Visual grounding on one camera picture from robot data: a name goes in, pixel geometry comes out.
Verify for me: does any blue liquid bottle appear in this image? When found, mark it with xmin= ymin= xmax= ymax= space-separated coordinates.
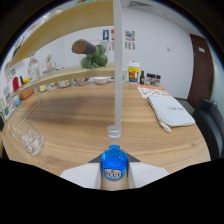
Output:
xmin=100 ymin=125 xmax=129 ymax=191

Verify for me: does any yellow cup red lid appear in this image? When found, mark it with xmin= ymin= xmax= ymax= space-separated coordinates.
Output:
xmin=127 ymin=60 xmax=141 ymax=84

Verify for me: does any round glass with ice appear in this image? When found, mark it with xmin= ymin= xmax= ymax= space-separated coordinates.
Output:
xmin=7 ymin=118 xmax=46 ymax=158

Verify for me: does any white zip pouch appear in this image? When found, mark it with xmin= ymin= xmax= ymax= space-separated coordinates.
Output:
xmin=146 ymin=94 xmax=196 ymax=134

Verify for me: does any black armchair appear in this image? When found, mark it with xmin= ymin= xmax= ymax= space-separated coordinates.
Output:
xmin=192 ymin=98 xmax=224 ymax=161

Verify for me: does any orange printed paper sheet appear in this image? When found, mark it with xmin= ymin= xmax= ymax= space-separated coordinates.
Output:
xmin=137 ymin=84 xmax=173 ymax=99

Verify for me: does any small dark sauce bottle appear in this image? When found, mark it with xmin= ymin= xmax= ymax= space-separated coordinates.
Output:
xmin=139 ymin=70 xmax=146 ymax=85

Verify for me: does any white bowl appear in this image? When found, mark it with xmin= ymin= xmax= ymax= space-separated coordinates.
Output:
xmin=93 ymin=76 xmax=111 ymax=85

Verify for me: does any two-tier wooden shelf rack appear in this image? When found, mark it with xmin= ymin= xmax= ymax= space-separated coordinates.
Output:
xmin=4 ymin=0 xmax=124 ymax=133

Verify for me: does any brown door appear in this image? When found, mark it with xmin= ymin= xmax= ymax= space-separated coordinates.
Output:
xmin=186 ymin=33 xmax=214 ymax=109

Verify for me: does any jar of green limes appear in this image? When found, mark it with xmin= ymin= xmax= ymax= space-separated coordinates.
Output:
xmin=71 ymin=38 xmax=109 ymax=70

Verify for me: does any colourful wall poster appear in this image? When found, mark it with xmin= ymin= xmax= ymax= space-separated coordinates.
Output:
xmin=125 ymin=29 xmax=136 ymax=42

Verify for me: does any blue wall poster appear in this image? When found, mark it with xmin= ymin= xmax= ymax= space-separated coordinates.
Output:
xmin=102 ymin=29 xmax=110 ymax=42

